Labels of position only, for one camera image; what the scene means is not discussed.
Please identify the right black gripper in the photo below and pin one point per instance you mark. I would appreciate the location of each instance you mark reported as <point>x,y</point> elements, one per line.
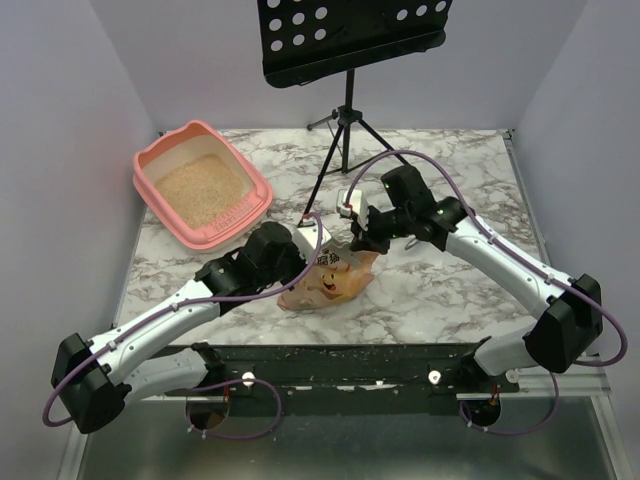
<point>361,241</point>

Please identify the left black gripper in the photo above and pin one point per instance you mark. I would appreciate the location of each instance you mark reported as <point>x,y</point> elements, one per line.
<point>298,261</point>

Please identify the white bag sealing clip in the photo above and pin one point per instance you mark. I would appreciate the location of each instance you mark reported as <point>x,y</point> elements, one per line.
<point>342,250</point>

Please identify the orange cat litter bag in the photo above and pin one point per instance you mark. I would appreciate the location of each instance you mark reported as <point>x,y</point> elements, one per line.
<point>332,281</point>

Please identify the pink litter box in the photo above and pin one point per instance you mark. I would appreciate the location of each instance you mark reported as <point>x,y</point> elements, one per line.
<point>201,188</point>

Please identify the metal litter scoop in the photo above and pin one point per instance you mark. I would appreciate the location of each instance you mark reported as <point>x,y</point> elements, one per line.
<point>412,243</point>

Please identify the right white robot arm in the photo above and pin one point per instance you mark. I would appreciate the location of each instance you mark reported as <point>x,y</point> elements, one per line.
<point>567,320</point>

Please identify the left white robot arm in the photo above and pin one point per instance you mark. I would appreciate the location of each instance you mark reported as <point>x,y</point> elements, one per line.
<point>95,378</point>

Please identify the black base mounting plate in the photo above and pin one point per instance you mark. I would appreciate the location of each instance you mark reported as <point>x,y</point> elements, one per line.
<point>344,380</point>

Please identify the black music stand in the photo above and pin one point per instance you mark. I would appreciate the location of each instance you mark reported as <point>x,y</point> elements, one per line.
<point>305,41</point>

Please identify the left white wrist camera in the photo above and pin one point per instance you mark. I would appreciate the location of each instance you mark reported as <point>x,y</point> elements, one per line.
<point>310,241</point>

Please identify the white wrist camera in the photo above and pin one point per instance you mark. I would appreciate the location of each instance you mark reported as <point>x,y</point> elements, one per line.
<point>310,241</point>
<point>354,206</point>

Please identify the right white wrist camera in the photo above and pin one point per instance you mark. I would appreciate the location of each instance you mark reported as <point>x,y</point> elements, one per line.
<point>354,206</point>

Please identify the aluminium frame rail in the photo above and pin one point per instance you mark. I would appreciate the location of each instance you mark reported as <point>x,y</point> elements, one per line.
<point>577,381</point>

